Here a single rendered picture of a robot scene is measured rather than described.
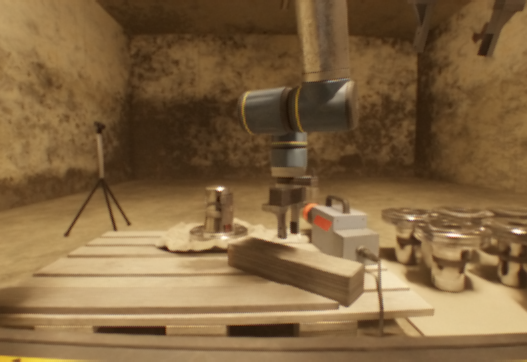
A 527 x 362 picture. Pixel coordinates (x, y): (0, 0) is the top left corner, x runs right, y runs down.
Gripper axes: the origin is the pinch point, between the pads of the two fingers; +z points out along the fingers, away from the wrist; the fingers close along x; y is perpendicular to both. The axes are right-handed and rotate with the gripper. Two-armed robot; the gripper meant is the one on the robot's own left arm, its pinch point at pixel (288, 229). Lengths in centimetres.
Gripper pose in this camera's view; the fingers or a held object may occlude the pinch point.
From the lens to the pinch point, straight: 90.6
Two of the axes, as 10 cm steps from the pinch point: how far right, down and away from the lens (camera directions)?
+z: 0.1, 10.0, 1.0
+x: -6.5, 0.8, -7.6
